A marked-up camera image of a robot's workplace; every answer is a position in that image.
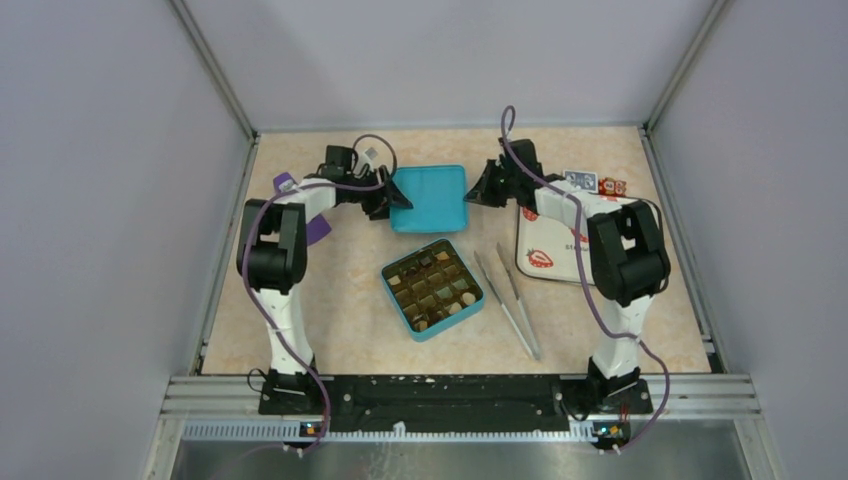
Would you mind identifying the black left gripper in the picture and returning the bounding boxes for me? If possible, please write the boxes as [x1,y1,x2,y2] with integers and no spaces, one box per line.
[344,164,412,220]

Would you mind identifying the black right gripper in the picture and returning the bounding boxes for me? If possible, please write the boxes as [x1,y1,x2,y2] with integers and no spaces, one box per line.
[466,159,520,209]

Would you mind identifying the teal box lid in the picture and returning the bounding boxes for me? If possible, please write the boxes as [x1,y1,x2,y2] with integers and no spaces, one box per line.
[389,164,469,234]

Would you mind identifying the teal chocolate box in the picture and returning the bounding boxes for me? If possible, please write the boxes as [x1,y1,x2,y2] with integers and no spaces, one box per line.
[380,238,486,343]

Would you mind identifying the metal tongs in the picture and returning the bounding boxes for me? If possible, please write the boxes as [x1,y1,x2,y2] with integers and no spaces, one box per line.
[473,242,542,362]

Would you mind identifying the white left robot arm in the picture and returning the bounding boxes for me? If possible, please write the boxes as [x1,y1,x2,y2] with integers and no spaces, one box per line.
[236,144,412,414]

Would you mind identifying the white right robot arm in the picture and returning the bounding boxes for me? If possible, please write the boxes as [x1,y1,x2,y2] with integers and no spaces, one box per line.
[465,136,670,412]

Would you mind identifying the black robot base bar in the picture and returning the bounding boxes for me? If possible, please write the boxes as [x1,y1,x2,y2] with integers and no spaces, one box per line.
[258,374,654,434]

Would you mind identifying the purple box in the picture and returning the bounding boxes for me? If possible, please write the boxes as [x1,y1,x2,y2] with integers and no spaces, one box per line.
[272,171,333,248]

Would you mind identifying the strawberry print tray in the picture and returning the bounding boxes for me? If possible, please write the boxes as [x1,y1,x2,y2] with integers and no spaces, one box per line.
[515,195,664,286]

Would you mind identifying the blue playing card deck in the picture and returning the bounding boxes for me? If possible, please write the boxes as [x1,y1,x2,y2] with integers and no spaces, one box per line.
[563,170,599,194]

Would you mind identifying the red dice block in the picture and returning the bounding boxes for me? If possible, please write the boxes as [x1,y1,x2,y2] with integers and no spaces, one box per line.
[598,177,627,197]

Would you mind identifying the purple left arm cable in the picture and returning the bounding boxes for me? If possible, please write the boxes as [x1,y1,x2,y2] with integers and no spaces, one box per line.
[239,133,399,457]

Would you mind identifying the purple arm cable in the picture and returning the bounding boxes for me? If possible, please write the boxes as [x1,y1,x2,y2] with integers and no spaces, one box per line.
[499,105,673,455]
[239,133,399,457]

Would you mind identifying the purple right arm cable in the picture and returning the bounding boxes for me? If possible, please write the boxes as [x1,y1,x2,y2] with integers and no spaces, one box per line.
[499,105,673,455]

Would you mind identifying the metal frame rail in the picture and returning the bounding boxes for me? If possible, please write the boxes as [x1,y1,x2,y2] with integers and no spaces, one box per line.
[144,374,784,479]

